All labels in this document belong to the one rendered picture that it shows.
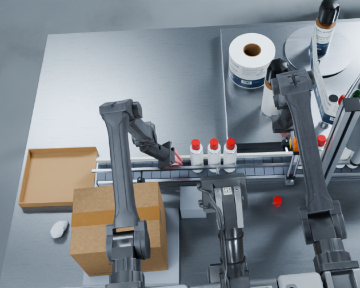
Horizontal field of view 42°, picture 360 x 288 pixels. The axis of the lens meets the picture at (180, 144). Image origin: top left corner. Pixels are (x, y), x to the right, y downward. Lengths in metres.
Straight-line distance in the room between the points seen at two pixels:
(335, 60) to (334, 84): 0.13
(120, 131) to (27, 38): 2.70
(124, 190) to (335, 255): 0.54
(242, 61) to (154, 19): 1.78
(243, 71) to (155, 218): 0.81
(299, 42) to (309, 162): 1.22
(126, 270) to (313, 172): 0.52
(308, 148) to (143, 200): 0.66
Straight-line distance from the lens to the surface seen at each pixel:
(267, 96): 1.97
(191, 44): 2.40
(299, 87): 1.19
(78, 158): 2.10
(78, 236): 1.62
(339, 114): 1.43
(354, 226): 1.96
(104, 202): 1.65
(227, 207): 0.92
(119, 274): 1.16
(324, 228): 1.22
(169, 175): 1.92
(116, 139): 1.24
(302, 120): 1.19
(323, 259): 1.18
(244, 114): 2.07
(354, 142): 1.52
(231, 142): 1.75
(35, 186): 2.09
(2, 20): 4.11
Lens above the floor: 2.59
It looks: 59 degrees down
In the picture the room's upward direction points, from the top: 8 degrees counter-clockwise
